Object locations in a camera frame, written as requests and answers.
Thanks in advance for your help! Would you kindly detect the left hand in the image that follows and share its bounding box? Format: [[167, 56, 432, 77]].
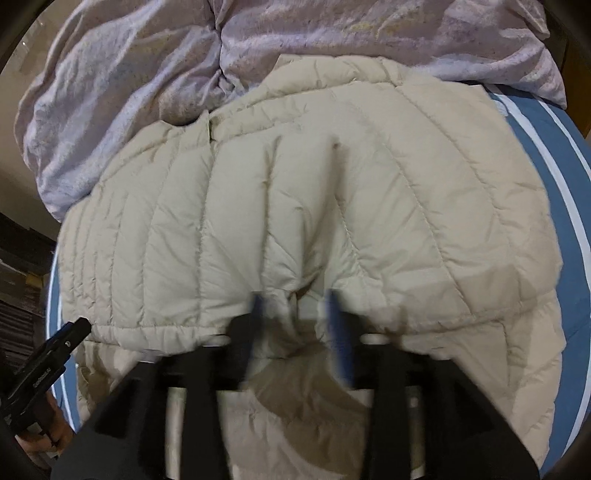
[[15, 391, 75, 467]]

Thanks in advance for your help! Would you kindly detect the blue white striped bedsheet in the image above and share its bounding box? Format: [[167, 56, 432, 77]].
[[45, 82, 591, 476]]

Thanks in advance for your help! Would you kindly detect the lilac floral duvet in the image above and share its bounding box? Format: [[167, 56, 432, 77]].
[[14, 1, 567, 220]]

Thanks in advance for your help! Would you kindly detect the beige quilted down jacket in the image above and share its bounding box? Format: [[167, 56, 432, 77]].
[[56, 54, 567, 480]]

